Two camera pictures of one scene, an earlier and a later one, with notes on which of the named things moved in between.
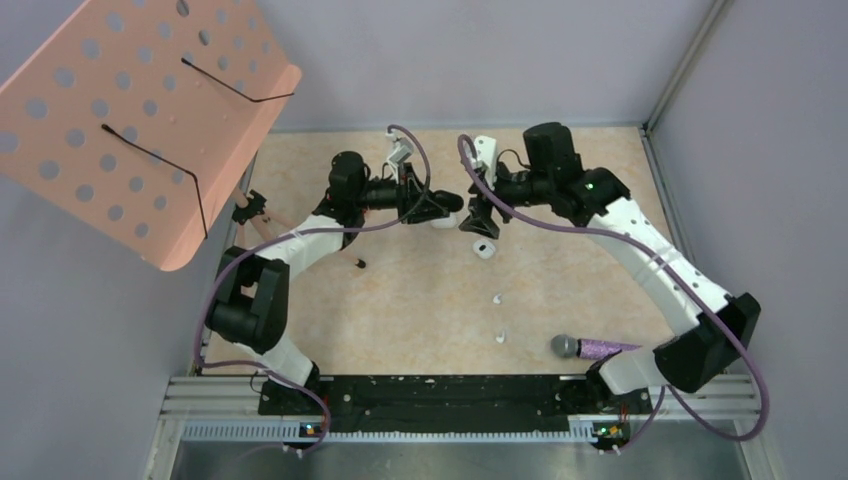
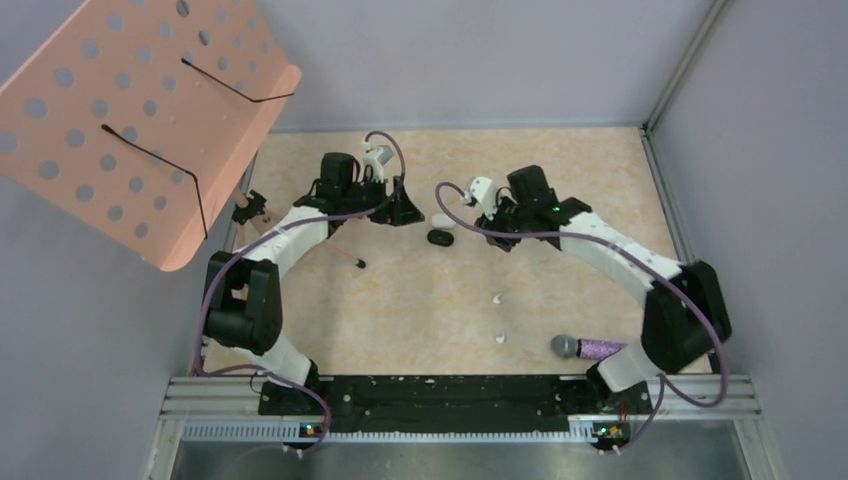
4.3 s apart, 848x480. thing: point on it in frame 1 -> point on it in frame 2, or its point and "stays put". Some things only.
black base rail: [588, 405] stays put
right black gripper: [480, 220] -> [483, 221]
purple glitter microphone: [564, 345] stays put
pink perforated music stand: [143, 116] stays put
